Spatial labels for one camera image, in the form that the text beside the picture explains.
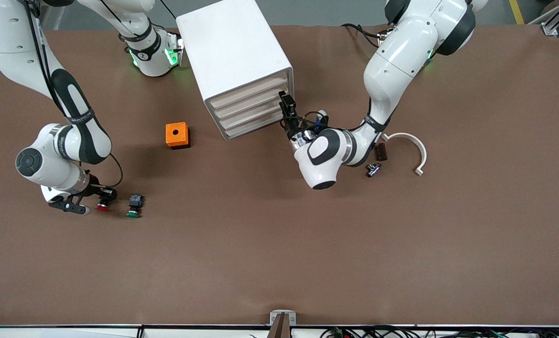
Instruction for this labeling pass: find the white plastic drawer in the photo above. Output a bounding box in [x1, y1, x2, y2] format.
[222, 107, 289, 140]
[217, 95, 285, 130]
[208, 70, 290, 109]
[212, 84, 291, 119]

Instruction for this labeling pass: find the green push button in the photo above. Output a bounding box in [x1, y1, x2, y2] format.
[126, 194, 144, 219]

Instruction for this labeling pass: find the white drawer cabinet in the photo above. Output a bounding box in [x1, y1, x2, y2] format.
[175, 0, 296, 141]

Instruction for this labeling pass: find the brown table cover mat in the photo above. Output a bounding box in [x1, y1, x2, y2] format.
[0, 23, 559, 327]

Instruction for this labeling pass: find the orange button enclosure box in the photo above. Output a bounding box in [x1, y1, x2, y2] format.
[165, 122, 191, 150]

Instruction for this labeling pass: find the white curved plastic bracket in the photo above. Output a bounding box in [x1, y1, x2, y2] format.
[381, 132, 428, 177]

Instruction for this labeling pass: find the grey metal clamp bracket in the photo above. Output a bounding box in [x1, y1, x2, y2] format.
[270, 310, 296, 327]

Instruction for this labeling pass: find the brown post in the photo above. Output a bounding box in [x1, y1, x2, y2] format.
[268, 314, 292, 338]

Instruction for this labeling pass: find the black cable bundle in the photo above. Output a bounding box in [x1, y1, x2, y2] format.
[322, 325, 559, 338]

